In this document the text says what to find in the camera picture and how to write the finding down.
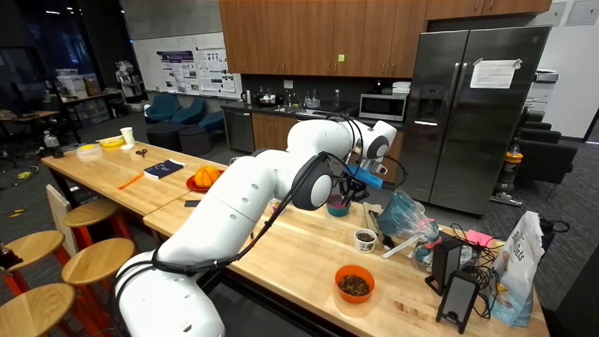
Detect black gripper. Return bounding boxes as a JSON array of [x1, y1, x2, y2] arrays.
[[334, 172, 370, 206]]

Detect teal and purple bowl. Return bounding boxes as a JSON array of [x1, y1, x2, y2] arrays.
[[323, 193, 353, 219]]

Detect orange bowl with food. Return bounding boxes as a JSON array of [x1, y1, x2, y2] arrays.
[[332, 262, 377, 305]]

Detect yellow bowl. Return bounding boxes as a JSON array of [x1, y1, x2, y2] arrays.
[[97, 133, 127, 151]]

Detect small white cup dark contents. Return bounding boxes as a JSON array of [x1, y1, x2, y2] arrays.
[[351, 226, 379, 254]]

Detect blue plastic bag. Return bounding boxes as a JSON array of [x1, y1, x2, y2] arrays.
[[374, 187, 441, 247]]

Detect brown two-door base cabinet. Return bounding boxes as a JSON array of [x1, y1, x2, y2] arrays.
[[383, 127, 406, 185]]

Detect white stick utensil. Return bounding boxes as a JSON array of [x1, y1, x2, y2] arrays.
[[379, 234, 422, 260]]

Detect silver microwave oven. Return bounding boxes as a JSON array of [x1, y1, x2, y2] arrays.
[[355, 91, 411, 123]]

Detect brown narrow base cabinet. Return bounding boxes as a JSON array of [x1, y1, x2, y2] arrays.
[[250, 110, 299, 153]]

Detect black speaker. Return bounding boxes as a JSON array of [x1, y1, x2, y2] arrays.
[[434, 269, 482, 335], [422, 230, 465, 297]]

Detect dark dishwasher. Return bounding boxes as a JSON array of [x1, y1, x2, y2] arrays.
[[220, 106, 256, 155]]

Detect pink sticky notepad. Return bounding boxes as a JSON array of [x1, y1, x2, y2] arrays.
[[464, 226, 495, 251]]

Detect orange plush ball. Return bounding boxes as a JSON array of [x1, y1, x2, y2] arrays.
[[190, 163, 226, 193]]

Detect stainless steel refrigerator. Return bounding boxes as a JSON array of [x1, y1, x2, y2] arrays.
[[394, 22, 553, 217]]

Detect yellow upright vacuum cleaner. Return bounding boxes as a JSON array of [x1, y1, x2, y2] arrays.
[[490, 142, 527, 208]]

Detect white printed paper bag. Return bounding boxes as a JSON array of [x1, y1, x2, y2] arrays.
[[490, 209, 548, 329]]

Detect dark blue book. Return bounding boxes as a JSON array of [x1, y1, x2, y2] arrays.
[[142, 157, 186, 181]]

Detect white paper sheet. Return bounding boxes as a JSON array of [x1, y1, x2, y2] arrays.
[[467, 56, 523, 91]]

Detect blue armchair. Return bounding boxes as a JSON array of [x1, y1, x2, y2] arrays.
[[142, 91, 226, 135]]

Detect black sofa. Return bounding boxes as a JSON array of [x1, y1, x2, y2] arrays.
[[514, 106, 580, 187]]

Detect orange pencil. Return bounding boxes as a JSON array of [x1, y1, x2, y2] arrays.
[[115, 170, 147, 191]]

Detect white cup with base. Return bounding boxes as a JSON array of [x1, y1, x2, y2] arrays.
[[117, 125, 136, 150]]

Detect brown cabinets above refrigerator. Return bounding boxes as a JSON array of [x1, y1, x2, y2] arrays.
[[424, 0, 553, 20]]

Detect round wooden stool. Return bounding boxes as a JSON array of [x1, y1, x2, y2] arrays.
[[61, 196, 121, 230], [0, 281, 76, 337], [1, 228, 67, 269], [59, 236, 136, 288]]

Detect clear plastic container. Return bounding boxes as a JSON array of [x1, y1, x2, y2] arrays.
[[74, 142, 104, 163]]

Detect pale wooden chair back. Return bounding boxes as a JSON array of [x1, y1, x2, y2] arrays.
[[42, 181, 80, 256]]

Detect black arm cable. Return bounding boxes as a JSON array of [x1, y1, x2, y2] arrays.
[[112, 112, 407, 296]]

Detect tangled black cables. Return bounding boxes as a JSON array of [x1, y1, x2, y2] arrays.
[[456, 239, 507, 322]]

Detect wide brown wall cabinets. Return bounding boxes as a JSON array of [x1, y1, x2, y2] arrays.
[[216, 0, 430, 78]]

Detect white wall poster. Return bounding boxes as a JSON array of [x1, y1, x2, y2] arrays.
[[153, 43, 243, 99]]

